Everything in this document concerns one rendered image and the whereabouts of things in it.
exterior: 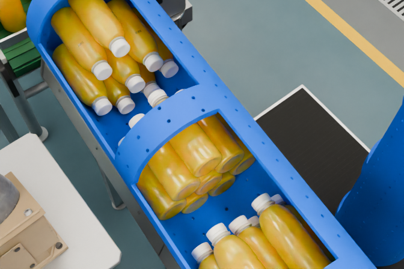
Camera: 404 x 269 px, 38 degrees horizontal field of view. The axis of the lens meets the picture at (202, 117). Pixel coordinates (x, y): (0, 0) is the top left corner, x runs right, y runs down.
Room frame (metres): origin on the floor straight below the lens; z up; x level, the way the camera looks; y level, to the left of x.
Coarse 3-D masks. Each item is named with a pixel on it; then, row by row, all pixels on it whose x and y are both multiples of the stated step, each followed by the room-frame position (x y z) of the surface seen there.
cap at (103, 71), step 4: (100, 64) 0.71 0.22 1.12; (104, 64) 0.71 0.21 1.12; (108, 64) 0.72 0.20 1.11; (96, 68) 0.71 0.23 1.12; (100, 68) 0.70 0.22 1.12; (104, 68) 0.70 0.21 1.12; (108, 68) 0.71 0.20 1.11; (96, 72) 0.70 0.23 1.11; (100, 72) 0.70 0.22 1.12; (104, 72) 0.70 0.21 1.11; (108, 72) 0.71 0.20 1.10; (96, 76) 0.69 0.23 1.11; (100, 76) 0.70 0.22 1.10; (104, 76) 0.70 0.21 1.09; (108, 76) 0.71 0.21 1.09
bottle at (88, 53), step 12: (60, 12) 0.85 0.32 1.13; (72, 12) 0.85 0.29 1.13; (60, 24) 0.82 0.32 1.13; (72, 24) 0.81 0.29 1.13; (60, 36) 0.80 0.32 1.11; (72, 36) 0.78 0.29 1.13; (84, 36) 0.78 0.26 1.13; (72, 48) 0.76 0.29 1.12; (84, 48) 0.75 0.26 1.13; (96, 48) 0.75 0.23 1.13; (84, 60) 0.72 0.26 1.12; (96, 60) 0.72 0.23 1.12
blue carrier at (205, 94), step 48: (48, 0) 0.82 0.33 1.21; (144, 0) 0.82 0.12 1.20; (48, 48) 0.83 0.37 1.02; (192, 48) 0.72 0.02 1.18; (144, 96) 0.73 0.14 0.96; (192, 96) 0.57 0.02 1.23; (144, 144) 0.48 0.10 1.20; (240, 192) 0.48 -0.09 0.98; (288, 192) 0.38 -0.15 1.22; (192, 240) 0.37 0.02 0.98; (336, 240) 0.30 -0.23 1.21
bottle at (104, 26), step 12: (72, 0) 0.86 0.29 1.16; (84, 0) 0.84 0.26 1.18; (96, 0) 0.84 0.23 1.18; (84, 12) 0.82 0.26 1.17; (96, 12) 0.81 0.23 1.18; (108, 12) 0.81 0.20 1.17; (84, 24) 0.80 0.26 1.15; (96, 24) 0.78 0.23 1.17; (108, 24) 0.78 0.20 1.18; (120, 24) 0.79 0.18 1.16; (96, 36) 0.76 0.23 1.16; (108, 36) 0.75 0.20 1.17; (120, 36) 0.76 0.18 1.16; (108, 48) 0.74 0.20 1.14
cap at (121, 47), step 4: (120, 40) 0.74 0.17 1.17; (124, 40) 0.75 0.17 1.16; (112, 44) 0.74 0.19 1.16; (116, 44) 0.73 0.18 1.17; (120, 44) 0.73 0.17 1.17; (124, 44) 0.73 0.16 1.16; (128, 44) 0.74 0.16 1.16; (112, 48) 0.73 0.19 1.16; (116, 48) 0.73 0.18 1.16; (120, 48) 0.73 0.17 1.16; (124, 48) 0.73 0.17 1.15; (128, 48) 0.74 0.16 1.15; (112, 52) 0.73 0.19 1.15; (116, 52) 0.72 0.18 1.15; (120, 52) 0.73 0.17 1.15; (124, 52) 0.73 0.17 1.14; (116, 56) 0.72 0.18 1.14; (120, 56) 0.73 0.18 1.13
